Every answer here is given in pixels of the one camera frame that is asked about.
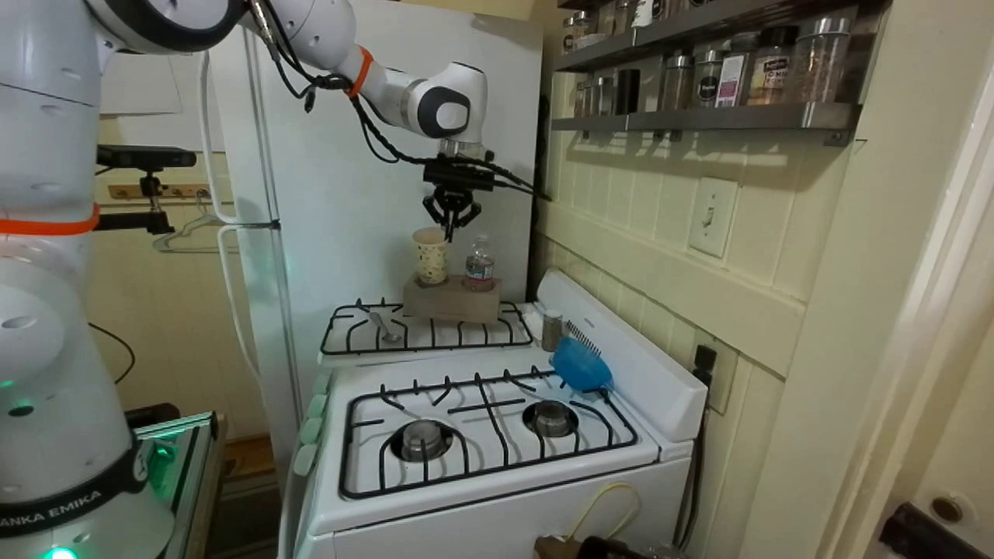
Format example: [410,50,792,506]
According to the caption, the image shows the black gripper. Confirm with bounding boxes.
[419,152,490,242]

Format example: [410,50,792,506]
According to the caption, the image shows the speckled paper coffee cup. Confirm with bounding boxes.
[410,222,454,290]

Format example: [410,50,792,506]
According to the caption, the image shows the brown cardboard cup holder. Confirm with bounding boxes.
[400,270,506,327]

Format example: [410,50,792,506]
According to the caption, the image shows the clear plastic water bottle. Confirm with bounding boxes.
[462,234,498,291]

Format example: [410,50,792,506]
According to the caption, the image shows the white refrigerator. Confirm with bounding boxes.
[242,0,550,416]

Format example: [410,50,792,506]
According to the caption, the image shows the black burner grate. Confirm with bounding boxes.
[337,367,643,502]
[316,297,536,361]

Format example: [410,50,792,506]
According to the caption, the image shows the small grey container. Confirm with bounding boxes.
[536,310,570,353]

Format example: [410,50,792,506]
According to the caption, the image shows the round metal stove burner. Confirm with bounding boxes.
[520,396,580,442]
[386,416,457,466]

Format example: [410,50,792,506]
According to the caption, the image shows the dark spice jar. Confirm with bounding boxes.
[663,50,695,116]
[690,39,723,112]

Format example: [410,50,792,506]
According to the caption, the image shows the white labelled spice jar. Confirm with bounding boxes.
[711,36,751,112]

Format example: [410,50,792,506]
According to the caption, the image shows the white gas stove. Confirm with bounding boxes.
[275,270,711,559]

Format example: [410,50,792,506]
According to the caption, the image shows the brown spice jar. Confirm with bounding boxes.
[746,25,801,112]

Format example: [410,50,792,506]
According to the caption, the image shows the brown paper bag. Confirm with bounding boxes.
[531,531,585,559]

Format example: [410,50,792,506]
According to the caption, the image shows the glass jar silver lid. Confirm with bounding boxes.
[795,12,857,133]

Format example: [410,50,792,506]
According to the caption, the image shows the white door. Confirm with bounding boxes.
[817,60,994,559]

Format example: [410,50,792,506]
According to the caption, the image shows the black door hardware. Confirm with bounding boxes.
[875,494,992,559]

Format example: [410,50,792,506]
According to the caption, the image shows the narrow orange arm strap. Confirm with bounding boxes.
[348,43,378,99]

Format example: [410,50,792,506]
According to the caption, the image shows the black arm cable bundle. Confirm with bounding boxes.
[244,0,550,203]

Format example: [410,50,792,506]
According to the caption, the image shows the white light switch plate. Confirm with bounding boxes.
[685,177,742,260]

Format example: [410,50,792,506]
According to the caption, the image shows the grey wall spice rack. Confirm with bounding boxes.
[541,0,895,148]

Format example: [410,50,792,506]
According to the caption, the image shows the black plug with cord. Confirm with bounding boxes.
[670,340,719,553]

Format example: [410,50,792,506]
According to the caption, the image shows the black camera on stand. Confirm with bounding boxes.
[94,143,198,240]

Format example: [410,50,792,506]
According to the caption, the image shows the white wall outlet plate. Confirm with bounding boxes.
[690,339,742,418]

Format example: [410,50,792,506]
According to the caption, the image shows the black floor cable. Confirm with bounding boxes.
[86,320,140,388]

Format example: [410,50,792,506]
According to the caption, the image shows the aluminium robot cart frame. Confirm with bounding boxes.
[122,407,226,559]

